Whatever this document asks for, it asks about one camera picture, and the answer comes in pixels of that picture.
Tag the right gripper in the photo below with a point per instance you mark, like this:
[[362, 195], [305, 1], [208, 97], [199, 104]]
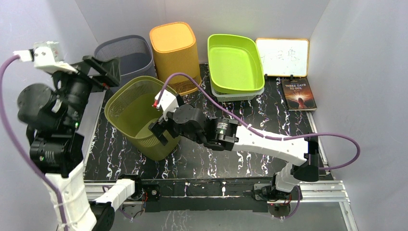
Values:
[[159, 128]]

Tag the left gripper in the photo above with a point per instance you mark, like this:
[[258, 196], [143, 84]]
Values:
[[108, 70]]

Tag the olive green slatted basket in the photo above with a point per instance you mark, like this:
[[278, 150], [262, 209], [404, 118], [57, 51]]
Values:
[[130, 111]]

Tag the orange slatted plastic basket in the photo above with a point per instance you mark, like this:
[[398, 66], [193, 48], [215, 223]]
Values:
[[175, 51]]

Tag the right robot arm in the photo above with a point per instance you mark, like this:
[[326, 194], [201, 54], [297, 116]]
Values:
[[224, 134]]

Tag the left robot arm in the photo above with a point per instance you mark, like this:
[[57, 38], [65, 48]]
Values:
[[52, 116]]

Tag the grey slatted plastic basket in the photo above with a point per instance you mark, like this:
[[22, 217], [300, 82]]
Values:
[[135, 54]]

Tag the white perforated plastic tray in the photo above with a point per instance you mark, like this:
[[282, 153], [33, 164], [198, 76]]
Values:
[[221, 97]]

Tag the lime green plastic tub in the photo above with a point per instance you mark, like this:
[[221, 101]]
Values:
[[234, 64]]

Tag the dark paperback book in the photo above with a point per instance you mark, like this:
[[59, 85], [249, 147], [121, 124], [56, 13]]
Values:
[[298, 94]]

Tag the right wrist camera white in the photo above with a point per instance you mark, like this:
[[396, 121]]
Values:
[[168, 103]]

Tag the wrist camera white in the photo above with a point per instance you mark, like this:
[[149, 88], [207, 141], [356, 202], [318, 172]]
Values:
[[46, 56], [168, 103]]

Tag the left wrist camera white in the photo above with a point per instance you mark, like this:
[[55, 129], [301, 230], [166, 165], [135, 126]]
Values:
[[46, 56]]

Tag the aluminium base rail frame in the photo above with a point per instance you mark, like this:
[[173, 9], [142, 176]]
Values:
[[239, 194]]

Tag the small whiteboard orange frame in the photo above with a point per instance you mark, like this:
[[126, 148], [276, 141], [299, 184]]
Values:
[[283, 57]]

